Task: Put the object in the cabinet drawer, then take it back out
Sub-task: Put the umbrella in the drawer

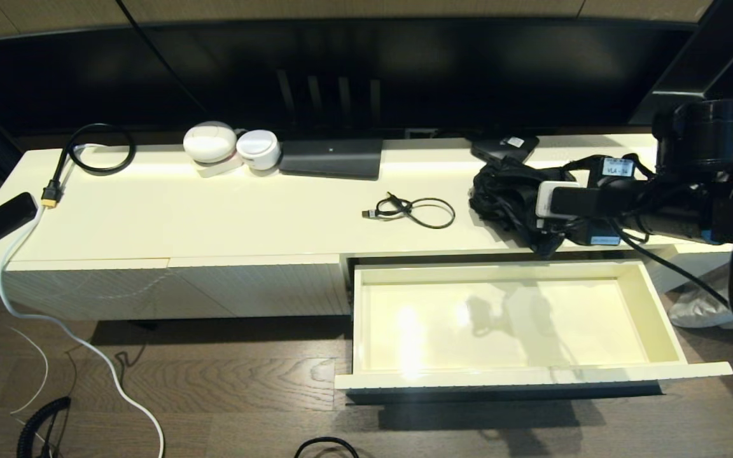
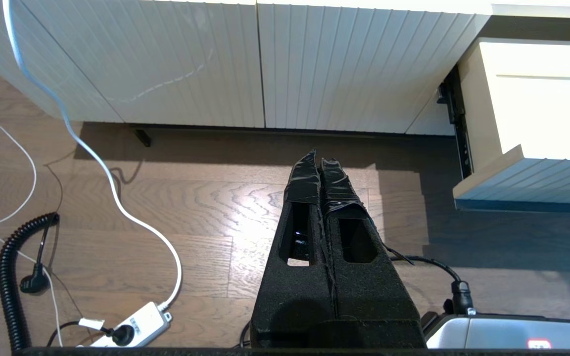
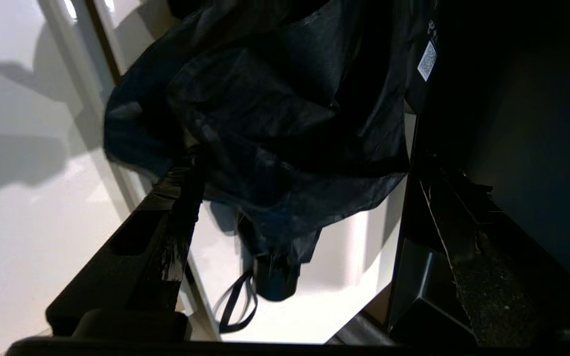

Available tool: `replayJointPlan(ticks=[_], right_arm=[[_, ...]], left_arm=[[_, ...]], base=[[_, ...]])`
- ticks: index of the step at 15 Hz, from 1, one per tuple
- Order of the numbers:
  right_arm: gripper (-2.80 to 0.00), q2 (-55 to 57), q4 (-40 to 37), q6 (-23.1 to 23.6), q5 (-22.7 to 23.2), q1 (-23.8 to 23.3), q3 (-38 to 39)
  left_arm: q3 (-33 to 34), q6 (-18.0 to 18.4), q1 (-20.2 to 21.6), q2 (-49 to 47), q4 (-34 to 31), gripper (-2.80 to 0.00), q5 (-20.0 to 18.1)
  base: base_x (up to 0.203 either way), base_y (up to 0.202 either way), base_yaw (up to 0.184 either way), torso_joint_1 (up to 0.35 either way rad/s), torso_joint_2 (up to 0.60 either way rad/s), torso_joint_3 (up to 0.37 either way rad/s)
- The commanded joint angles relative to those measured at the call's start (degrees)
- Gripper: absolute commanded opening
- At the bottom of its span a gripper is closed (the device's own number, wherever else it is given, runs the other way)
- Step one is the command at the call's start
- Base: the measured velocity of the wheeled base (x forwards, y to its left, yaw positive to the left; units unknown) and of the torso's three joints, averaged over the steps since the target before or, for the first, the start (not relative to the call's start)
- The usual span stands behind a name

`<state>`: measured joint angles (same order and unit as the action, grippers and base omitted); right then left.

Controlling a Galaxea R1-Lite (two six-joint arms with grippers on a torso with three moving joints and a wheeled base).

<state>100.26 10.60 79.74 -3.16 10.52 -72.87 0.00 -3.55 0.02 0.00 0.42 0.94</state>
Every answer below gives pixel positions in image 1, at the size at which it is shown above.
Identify black umbrella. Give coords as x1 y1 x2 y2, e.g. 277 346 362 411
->
468 156 596 258

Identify white cabinet drawer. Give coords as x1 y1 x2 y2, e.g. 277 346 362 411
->
335 258 733 405

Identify short black USB cable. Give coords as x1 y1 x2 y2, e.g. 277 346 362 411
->
361 191 456 229

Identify white tv cabinet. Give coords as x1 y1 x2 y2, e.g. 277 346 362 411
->
0 132 733 321

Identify small black box white label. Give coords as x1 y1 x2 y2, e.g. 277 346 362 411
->
470 132 540 163

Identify grey curtain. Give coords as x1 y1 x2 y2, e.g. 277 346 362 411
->
666 89 733 395

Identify black television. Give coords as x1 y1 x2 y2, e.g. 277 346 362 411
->
141 19 692 141

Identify black flat set-top box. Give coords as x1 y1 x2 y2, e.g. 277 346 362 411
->
278 138 384 180

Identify white cylindrical device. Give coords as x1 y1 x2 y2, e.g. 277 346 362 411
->
236 129 281 170

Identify white egg-shaped device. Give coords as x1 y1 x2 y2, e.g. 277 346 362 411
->
183 121 238 163

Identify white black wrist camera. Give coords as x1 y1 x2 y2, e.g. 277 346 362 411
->
534 181 603 221

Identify dark wall shelf unit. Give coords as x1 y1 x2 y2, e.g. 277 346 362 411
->
626 0 733 128

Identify black cable loop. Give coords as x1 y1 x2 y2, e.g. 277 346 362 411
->
294 436 360 458

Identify black HDMI cable gold plug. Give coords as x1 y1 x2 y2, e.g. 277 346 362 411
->
41 123 137 208

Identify thin white cable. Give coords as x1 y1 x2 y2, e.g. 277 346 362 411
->
0 299 50 415

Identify black coiled cable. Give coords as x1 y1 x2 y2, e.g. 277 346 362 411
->
17 396 73 458

